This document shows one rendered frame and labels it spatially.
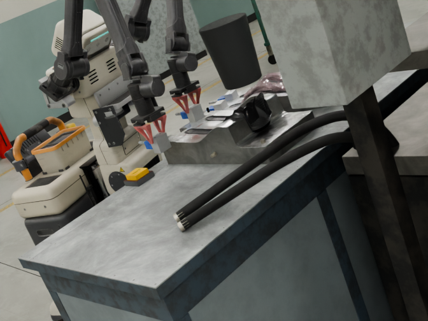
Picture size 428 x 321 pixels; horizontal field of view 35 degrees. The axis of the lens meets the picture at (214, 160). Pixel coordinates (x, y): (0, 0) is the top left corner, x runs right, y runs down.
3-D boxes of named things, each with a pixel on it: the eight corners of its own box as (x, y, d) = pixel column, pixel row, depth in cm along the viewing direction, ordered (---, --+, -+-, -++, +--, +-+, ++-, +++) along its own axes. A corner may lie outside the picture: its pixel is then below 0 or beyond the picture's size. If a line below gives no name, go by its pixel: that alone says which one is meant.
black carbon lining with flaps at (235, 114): (183, 139, 244) (173, 114, 241) (212, 119, 254) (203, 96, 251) (253, 135, 218) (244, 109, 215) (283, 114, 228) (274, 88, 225)
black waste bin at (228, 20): (211, 93, 673) (188, 34, 654) (243, 74, 700) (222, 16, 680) (243, 90, 637) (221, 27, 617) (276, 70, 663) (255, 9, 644)
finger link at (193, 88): (207, 105, 253) (199, 81, 251) (194, 113, 249) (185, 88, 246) (195, 106, 258) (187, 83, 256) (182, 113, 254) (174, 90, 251)
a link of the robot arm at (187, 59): (185, 41, 251) (165, 38, 247) (203, 38, 242) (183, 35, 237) (184, 74, 252) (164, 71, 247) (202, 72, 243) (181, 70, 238)
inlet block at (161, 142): (137, 153, 233) (131, 139, 231) (147, 146, 236) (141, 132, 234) (161, 153, 224) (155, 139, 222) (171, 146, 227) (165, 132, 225)
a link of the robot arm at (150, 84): (140, 60, 223) (120, 63, 217) (164, 56, 215) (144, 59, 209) (146, 97, 225) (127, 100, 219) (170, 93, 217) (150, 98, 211)
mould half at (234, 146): (168, 164, 247) (154, 130, 243) (214, 132, 263) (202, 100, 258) (271, 164, 210) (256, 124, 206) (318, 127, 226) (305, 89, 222)
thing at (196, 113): (173, 123, 260) (169, 110, 259) (183, 118, 263) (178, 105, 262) (195, 121, 250) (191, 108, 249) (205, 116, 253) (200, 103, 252)
